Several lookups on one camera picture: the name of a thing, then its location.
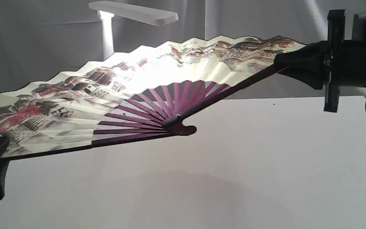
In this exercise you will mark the grey backdrop curtain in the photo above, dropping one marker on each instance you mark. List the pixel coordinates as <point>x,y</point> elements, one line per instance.
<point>40,38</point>

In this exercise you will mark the painted paper folding fan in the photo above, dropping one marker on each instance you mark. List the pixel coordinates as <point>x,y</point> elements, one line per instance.
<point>131,97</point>

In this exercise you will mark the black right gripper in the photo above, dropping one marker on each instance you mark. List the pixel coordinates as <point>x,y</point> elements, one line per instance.
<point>344,62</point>

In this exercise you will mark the white desk lamp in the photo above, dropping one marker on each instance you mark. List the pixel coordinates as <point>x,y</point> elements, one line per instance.
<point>106,10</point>

